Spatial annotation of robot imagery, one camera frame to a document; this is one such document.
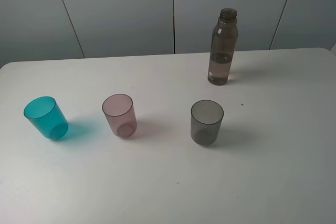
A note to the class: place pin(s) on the smoky transparent water bottle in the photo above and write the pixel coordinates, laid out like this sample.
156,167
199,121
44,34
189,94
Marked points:
224,39

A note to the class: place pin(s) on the grey transparent plastic cup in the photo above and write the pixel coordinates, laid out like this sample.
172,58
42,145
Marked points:
206,119

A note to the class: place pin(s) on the pink transparent plastic cup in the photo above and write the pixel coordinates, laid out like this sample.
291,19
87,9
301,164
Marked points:
119,112

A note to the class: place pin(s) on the teal transparent plastic cup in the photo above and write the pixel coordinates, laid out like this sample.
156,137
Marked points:
46,116

